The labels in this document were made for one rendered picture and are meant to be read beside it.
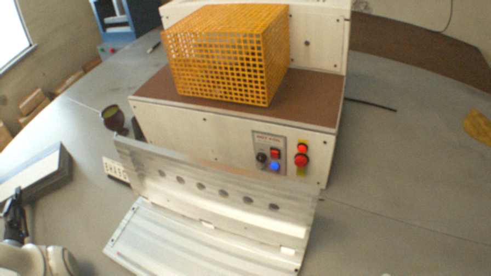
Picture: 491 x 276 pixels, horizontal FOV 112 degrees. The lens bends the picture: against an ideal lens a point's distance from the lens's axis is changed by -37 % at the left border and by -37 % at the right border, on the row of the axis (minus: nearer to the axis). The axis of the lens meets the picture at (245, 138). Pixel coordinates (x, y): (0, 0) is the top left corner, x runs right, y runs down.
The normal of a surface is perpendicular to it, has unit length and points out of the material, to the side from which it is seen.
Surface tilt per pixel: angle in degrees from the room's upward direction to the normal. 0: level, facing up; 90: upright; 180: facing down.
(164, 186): 79
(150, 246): 0
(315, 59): 90
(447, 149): 0
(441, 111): 0
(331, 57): 90
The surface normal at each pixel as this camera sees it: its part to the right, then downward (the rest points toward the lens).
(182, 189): -0.39, 0.53
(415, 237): -0.11, -0.71
